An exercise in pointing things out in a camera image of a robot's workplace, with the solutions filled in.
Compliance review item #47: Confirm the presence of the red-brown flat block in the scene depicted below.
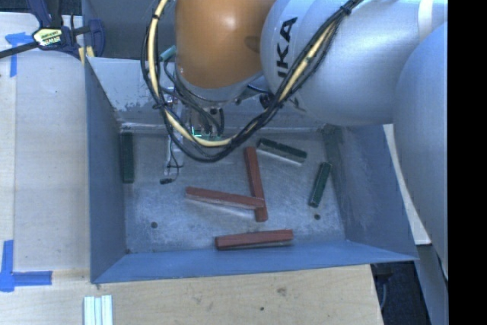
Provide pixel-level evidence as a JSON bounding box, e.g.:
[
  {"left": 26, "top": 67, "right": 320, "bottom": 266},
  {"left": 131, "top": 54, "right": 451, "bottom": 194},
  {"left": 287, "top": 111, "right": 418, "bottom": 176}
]
[
  {"left": 243, "top": 146, "right": 269, "bottom": 223},
  {"left": 184, "top": 185, "right": 266, "bottom": 211},
  {"left": 214, "top": 228, "right": 294, "bottom": 251}
]

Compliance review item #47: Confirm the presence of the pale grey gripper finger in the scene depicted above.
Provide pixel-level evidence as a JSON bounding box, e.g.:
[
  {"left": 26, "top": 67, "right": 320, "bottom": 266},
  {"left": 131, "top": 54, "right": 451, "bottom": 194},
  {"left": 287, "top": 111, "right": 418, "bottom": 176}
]
[
  {"left": 164, "top": 135, "right": 176, "bottom": 169},
  {"left": 174, "top": 136, "right": 186, "bottom": 168}
]

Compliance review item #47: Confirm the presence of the dark green flat block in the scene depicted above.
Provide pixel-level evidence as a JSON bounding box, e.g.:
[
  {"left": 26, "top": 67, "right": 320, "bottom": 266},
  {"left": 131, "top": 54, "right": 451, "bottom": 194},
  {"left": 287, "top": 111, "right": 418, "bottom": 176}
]
[
  {"left": 307, "top": 161, "right": 333, "bottom": 209},
  {"left": 120, "top": 131, "right": 135, "bottom": 184},
  {"left": 255, "top": 137, "right": 308, "bottom": 167}
]

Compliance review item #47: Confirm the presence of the grey metal bin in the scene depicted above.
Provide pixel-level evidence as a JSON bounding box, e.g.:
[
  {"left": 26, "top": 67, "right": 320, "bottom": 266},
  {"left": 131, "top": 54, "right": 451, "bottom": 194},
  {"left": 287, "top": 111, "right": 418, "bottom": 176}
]
[{"left": 80, "top": 0, "right": 421, "bottom": 285}]

